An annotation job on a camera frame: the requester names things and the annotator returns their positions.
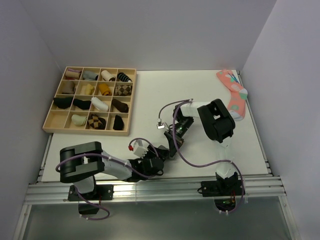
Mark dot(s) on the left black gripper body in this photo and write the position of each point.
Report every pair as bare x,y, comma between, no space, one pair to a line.
150,154

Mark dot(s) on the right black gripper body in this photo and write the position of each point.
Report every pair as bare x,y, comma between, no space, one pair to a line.
180,129

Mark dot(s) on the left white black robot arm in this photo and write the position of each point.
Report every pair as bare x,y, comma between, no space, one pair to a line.
80,163

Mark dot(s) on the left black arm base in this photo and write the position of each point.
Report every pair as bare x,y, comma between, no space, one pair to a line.
100,193

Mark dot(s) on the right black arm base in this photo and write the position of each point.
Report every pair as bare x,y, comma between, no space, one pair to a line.
226,193

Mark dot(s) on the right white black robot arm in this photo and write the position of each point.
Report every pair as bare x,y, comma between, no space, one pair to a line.
218,126

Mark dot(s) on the black rolled sock bottom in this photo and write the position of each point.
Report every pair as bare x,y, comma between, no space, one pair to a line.
118,124

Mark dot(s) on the black rolled sock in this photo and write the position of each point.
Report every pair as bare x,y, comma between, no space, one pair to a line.
82,104
63,102
118,124

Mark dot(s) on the dark brown rolled sock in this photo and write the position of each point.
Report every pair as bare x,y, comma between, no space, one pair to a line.
120,106

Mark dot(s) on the brown checkered rolled sock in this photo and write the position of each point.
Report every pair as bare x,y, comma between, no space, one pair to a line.
123,90

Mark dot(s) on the pink patterned sock pair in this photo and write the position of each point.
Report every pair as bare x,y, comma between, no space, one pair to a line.
238,94

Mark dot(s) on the brown argyle rolled sock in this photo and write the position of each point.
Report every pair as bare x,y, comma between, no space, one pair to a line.
96,122

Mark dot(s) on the black white striped sock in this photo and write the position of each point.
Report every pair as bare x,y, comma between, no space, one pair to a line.
123,77

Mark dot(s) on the pale green rolled sock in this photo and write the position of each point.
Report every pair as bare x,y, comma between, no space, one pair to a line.
79,120

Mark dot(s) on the mustard yellow rolled sock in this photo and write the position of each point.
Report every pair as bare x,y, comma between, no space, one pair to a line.
104,89

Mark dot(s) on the wooden compartment tray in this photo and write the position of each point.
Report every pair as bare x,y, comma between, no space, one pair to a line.
59,120

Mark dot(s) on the white brown rolled sock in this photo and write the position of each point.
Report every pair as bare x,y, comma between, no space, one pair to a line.
107,76

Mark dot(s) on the black rolled sock middle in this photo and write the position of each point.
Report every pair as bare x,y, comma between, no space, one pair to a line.
82,104

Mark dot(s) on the cream rolled sock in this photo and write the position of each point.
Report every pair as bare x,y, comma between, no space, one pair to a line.
88,89

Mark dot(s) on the light blue rolled sock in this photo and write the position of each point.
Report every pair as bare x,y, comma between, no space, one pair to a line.
90,75

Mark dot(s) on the black rolled sock left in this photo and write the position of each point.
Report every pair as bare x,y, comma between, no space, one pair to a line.
63,102

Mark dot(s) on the taupe rolled sock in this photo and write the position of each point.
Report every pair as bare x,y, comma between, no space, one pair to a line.
68,88

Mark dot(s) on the beige purple rolled sock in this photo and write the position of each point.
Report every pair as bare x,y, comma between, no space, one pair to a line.
71,73

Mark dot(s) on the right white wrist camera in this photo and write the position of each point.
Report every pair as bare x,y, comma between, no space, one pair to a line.
161,125

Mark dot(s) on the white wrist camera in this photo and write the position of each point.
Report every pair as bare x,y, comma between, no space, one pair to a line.
161,125
136,146

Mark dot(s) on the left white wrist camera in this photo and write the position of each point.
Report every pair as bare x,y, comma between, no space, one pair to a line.
136,146

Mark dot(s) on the aluminium rail frame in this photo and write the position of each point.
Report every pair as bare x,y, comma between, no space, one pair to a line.
179,185

